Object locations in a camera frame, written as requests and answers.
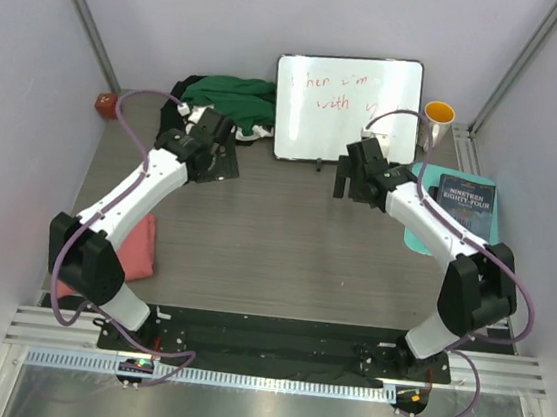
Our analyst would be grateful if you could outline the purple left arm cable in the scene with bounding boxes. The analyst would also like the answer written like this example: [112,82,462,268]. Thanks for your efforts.
[40,80,227,394]

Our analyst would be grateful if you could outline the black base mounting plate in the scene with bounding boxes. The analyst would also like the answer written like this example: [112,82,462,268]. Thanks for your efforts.
[95,297,456,390]

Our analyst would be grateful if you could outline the white slotted cable duct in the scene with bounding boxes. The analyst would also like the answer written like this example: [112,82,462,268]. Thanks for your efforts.
[25,347,397,405]

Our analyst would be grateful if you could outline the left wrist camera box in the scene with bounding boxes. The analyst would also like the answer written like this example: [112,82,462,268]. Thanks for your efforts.
[176,102,208,125]

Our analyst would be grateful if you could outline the Nineteen Eighty-Four book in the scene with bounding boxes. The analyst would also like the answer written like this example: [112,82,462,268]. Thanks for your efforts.
[436,174,496,240]

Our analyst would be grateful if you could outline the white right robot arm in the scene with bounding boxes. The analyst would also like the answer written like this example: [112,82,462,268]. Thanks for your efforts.
[333,138,517,380]

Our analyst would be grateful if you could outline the white dry-erase board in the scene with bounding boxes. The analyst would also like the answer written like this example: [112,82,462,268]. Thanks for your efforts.
[273,54,424,163]

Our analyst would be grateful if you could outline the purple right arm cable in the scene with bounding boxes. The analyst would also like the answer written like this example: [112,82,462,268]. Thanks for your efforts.
[333,105,556,417]

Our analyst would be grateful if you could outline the small red cube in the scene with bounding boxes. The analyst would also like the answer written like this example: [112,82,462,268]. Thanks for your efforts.
[94,92,119,120]

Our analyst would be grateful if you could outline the aluminium frame rail front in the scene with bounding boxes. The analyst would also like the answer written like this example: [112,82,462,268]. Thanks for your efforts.
[5,305,547,399]

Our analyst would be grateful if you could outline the teal plastic mat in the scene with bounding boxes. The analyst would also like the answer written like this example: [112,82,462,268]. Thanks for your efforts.
[400,160,508,266]

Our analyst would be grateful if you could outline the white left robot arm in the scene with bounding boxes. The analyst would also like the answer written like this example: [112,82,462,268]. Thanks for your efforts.
[48,107,237,353]

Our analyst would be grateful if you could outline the white mug orange inside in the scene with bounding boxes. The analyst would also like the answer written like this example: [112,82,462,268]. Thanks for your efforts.
[417,100,456,152]

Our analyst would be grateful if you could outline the green t-shirt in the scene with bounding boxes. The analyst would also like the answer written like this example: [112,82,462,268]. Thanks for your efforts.
[182,75,276,135]

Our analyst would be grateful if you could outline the folded pink t-shirt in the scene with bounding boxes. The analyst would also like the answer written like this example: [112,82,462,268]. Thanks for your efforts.
[56,213,157,299]

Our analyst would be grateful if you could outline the black t-shirt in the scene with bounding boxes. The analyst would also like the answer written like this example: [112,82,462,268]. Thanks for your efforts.
[156,75,206,138]

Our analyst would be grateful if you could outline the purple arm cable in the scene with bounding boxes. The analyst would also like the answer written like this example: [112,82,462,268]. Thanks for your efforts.
[40,80,227,394]
[333,105,556,417]

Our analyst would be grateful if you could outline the white t-shirt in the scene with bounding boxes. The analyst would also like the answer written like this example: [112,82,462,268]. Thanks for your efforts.
[183,121,274,144]

